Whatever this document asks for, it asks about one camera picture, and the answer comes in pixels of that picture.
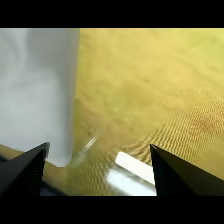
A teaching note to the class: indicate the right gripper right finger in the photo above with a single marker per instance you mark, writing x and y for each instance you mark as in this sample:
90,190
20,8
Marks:
180,176

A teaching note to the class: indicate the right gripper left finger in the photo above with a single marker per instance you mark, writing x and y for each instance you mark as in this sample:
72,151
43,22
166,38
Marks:
23,173

